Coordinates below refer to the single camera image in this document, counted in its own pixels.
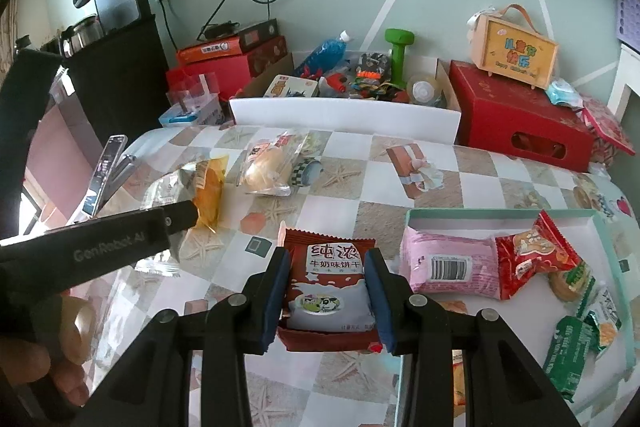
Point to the red cardboard box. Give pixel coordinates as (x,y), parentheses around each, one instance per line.
(235,72)

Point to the dark printed flat box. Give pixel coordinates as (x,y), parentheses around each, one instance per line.
(257,36)

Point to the white card box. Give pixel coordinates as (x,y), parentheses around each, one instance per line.
(292,87)

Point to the purple perforated organizer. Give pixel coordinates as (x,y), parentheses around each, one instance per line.
(629,17)

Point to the blue box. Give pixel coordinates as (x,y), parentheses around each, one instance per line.
(190,117)

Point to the green white snack packet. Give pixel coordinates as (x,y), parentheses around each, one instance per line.
(607,314)

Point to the orange flat box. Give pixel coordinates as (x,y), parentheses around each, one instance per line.
(210,51)

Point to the white desk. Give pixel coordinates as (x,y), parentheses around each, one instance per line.
(625,77)

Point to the clear plastic snack packet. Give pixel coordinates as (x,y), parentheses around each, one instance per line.
(160,192)

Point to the red cartoon snack packet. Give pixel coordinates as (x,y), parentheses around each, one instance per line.
(535,252)

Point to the orange yellow snack bag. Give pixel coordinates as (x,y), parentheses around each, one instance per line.
(460,377)

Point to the green dumbbell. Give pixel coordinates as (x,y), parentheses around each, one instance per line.
(399,57)

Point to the orange wooden toy case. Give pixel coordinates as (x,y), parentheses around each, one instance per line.
(515,52)

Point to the green cracker packet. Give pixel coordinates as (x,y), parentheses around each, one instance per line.
(570,282)

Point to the black cabinet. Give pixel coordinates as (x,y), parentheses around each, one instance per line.
(120,67)

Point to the cardboard box with white flap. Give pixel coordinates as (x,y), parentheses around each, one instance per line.
(345,117)

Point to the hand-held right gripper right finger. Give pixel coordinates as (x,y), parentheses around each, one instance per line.
(382,307)

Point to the glass jar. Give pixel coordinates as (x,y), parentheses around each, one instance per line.
(86,32)
(68,42)

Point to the person's left hand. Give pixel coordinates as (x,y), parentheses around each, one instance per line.
(65,377)

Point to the clear bread bun packet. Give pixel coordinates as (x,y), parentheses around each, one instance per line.
(270,169)

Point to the orange cake packet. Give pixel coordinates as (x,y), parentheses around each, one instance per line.
(207,192)

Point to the pink snack packet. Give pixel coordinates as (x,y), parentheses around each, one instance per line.
(445,262)

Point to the clear plastic box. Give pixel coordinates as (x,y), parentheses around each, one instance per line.
(192,89)

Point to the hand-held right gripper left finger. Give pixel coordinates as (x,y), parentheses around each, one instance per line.
(277,297)

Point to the large red gift box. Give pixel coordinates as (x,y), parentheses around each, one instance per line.
(520,117)

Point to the light blue wipes pack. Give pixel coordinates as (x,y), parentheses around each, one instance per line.
(562,93)

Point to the teal-rimmed white tray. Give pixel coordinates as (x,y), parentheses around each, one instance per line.
(525,332)

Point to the pile of colourful toys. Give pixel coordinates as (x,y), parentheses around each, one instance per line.
(372,74)

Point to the clear acrylic stand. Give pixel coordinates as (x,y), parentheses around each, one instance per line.
(102,172)

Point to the dark green snack packet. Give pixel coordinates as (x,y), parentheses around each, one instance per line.
(570,352)

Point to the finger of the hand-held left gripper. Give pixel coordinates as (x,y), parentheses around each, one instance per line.
(180,219)

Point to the blue bottle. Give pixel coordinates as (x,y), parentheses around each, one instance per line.
(325,52)

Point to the brown milk biscuit packet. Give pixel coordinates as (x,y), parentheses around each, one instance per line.
(325,292)

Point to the checkered tablecloth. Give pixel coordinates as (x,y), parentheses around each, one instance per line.
(350,187)

